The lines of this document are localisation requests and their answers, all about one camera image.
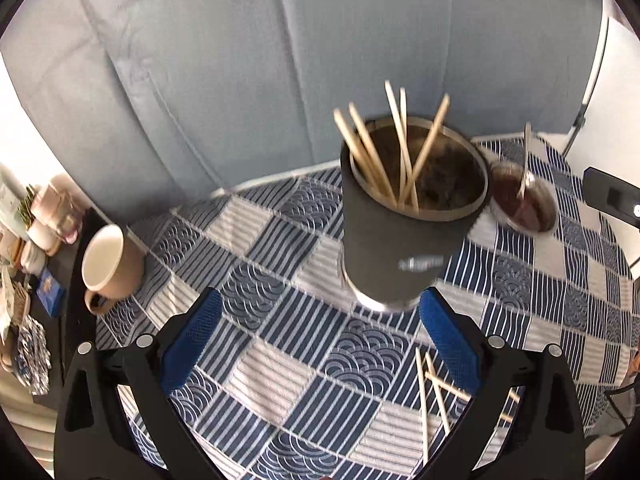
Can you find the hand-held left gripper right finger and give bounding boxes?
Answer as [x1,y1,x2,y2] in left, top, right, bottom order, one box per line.
[419,287,587,480]

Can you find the black cylindrical chopstick holder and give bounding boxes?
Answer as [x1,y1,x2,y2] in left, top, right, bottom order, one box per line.
[339,117,491,313]

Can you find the pink ceramic jars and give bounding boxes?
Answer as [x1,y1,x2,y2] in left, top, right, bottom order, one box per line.
[32,182,83,241]

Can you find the metal bowl with dark sauce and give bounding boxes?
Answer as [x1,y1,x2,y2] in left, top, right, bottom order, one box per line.
[487,160,558,235]

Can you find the small blue box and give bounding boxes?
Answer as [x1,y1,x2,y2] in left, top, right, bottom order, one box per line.
[36,268,67,317]

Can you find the wooden chopstick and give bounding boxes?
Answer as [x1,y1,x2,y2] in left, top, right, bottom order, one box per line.
[402,92,451,206]
[348,102,401,206]
[398,87,408,208]
[333,108,396,206]
[384,80,421,213]

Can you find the grey-blue upholstered sofa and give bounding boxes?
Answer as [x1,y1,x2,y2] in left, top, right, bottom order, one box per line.
[0,0,606,206]

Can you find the metal spoon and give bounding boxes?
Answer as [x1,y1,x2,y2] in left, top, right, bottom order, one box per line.
[517,121,535,201]

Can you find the crumpled silver foil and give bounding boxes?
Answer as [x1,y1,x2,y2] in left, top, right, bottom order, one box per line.
[15,320,53,396]

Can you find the white reflector board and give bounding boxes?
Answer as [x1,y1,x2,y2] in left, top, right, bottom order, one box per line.
[582,15,640,176]

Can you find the pile of wooden chopsticks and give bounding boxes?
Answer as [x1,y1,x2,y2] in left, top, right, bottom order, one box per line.
[414,346,523,467]

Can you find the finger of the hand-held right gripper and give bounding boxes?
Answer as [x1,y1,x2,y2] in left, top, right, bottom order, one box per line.
[582,166,640,226]

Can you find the blue white patterned tablecloth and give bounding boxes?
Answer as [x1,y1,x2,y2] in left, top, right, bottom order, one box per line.
[92,135,636,480]

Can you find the beige ceramic mug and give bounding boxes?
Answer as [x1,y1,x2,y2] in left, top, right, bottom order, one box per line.
[81,223,147,316]

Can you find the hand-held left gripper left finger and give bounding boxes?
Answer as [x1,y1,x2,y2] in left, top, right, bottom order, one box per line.
[54,287,224,480]

